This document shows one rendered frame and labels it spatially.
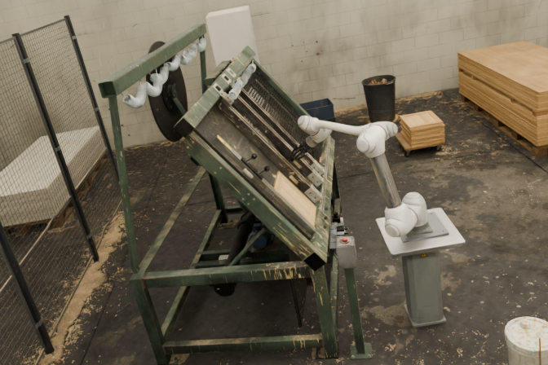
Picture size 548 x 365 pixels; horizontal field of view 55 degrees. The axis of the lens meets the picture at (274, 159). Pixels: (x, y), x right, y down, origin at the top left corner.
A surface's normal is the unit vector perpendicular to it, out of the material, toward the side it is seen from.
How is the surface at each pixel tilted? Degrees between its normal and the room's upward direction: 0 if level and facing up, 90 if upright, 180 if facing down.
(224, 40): 90
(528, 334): 0
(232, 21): 90
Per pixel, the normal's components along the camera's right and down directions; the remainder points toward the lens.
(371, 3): 0.04, 0.37
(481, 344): -0.18, -0.91
